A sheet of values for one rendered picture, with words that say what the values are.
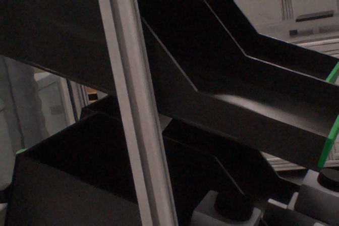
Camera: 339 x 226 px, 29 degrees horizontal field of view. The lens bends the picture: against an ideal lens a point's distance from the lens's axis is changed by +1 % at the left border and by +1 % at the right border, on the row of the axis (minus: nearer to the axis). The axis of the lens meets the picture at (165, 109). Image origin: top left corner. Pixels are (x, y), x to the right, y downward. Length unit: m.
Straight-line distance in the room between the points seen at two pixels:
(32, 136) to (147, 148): 1.11
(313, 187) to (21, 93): 0.97
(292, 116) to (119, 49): 0.15
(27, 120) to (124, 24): 1.12
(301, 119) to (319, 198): 0.16
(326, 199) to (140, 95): 0.28
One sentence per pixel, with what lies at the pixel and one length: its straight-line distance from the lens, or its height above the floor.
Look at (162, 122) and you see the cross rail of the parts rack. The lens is 0.45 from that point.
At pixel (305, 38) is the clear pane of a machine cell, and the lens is 4.21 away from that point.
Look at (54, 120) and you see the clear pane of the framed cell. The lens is 1.67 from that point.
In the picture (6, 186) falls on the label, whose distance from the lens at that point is 0.60.
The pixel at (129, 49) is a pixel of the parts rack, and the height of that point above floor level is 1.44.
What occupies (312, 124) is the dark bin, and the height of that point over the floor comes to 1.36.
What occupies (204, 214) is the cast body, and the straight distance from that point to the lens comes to 0.50.
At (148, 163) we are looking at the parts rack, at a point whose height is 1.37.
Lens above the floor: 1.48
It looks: 12 degrees down
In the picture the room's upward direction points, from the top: 10 degrees counter-clockwise
